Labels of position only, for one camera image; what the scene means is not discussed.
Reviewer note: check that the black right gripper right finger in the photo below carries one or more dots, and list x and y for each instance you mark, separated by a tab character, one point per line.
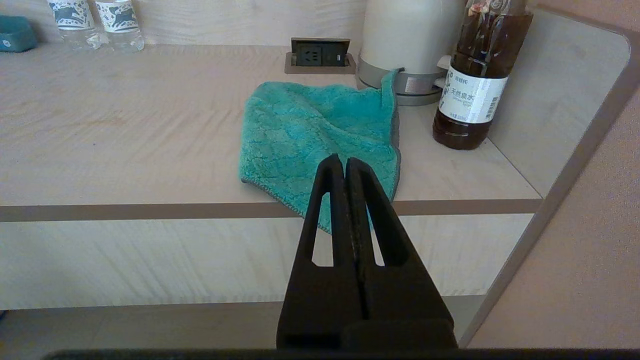
405	300

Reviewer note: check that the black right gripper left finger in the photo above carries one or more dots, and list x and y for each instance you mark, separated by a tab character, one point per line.
325	300

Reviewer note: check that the teal microfibre cloth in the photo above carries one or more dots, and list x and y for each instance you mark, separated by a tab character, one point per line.
310	130

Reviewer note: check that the dark tea bottle white label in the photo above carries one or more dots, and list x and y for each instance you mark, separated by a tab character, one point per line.
472	95

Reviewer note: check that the black pop-up power socket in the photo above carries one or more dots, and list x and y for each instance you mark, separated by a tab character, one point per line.
320	55

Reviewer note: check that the cream electric kettle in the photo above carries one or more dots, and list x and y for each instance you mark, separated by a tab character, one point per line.
405	35

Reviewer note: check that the clear water bottle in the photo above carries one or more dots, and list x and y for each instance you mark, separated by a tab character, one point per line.
75	20
120	22

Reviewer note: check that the small teal tray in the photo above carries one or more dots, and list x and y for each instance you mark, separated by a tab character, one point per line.
15	35

